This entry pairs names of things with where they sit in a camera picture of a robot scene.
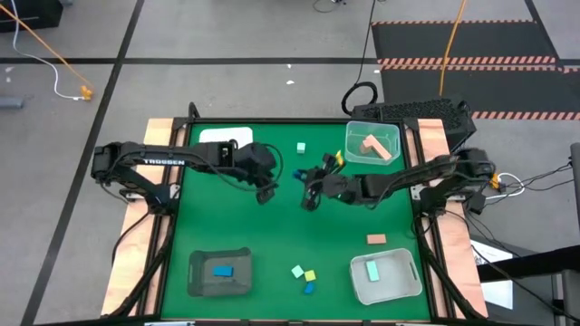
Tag yellow extension cable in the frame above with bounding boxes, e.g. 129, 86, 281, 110
437, 0, 469, 98
0, 3, 94, 101

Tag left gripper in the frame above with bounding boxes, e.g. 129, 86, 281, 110
235, 141, 279, 206

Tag black computer tower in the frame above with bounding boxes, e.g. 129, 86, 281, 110
351, 98, 479, 153

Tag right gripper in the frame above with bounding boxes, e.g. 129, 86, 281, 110
301, 168, 362, 213

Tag clear plastic bin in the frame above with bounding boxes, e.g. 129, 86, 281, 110
343, 120, 402, 167

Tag white opaque plastic bin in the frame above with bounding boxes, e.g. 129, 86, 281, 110
198, 126, 254, 149

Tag black equipment case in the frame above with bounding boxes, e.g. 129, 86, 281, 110
0, 0, 63, 34

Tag grey post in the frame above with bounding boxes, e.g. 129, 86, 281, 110
569, 142, 580, 218

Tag long pink foam block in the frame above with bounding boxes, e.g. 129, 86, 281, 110
362, 133, 393, 162

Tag black beam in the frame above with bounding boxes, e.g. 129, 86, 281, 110
475, 244, 580, 283

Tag white cable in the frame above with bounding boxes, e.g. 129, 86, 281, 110
484, 171, 527, 202
9, 0, 85, 101

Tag black floor mat striped edges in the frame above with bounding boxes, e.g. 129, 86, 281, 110
370, 19, 580, 122

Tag green table mat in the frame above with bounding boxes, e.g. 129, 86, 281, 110
160, 122, 431, 321

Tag black coiled cable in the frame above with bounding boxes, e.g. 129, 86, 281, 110
340, 0, 380, 117

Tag white paper sheet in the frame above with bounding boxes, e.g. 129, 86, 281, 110
469, 238, 516, 312

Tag mint rectangular foam block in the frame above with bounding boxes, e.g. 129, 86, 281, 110
364, 260, 381, 283

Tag dark grey plastic bin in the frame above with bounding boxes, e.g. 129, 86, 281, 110
187, 247, 254, 299

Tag translucent white plastic bin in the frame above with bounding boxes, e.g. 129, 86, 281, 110
349, 247, 423, 306

